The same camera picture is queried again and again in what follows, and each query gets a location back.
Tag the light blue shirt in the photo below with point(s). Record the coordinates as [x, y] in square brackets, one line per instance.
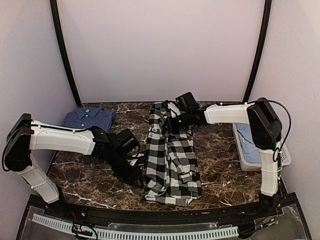
[249, 150]

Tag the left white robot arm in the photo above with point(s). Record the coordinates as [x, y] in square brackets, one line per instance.
[30, 135]

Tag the black white plaid shirt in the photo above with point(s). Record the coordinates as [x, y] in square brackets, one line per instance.
[171, 171]

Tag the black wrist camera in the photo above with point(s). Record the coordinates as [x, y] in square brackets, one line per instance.
[185, 103]
[127, 140]

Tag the black corner post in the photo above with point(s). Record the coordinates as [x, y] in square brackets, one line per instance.
[63, 51]
[259, 50]

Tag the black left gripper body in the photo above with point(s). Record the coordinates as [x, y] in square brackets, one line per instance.
[121, 170]

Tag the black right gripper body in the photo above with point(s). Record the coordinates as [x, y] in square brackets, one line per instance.
[185, 121]

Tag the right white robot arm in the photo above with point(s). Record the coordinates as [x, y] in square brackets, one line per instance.
[266, 132]

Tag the white slotted cable duct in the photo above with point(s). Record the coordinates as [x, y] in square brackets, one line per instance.
[122, 231]

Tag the black right corner post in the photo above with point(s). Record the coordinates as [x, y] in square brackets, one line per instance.
[259, 50]

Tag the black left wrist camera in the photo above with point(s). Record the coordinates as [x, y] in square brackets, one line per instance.
[127, 140]

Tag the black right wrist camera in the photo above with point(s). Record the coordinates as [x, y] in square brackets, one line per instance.
[185, 103]

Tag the folded blue checked shirt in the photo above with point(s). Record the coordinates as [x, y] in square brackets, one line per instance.
[85, 118]

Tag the white plastic laundry basket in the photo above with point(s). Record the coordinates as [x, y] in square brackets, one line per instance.
[266, 156]

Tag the black left corner post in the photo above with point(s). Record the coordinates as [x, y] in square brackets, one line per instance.
[63, 51]

